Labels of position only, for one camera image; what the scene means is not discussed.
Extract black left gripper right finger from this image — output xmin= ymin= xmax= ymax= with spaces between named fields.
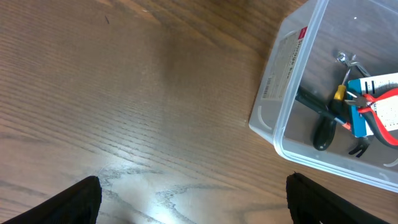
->
xmin=286 ymin=172 xmax=385 ymax=224

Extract yellow black screwdriver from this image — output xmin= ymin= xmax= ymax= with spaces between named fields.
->
xmin=312 ymin=68 xmax=352 ymax=152

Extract clear plastic container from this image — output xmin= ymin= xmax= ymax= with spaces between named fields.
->
xmin=249 ymin=0 xmax=397 ymax=192

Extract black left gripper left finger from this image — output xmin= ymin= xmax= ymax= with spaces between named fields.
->
xmin=5 ymin=175 xmax=102 ymax=224

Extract silver double ended wrench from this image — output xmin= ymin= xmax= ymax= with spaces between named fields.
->
xmin=336 ymin=52 xmax=371 ymax=77

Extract small black handled hammer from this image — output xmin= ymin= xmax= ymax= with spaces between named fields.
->
xmin=295 ymin=86 xmax=351 ymax=144

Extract red handled pliers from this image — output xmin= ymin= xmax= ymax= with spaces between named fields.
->
xmin=344 ymin=87 xmax=398 ymax=150

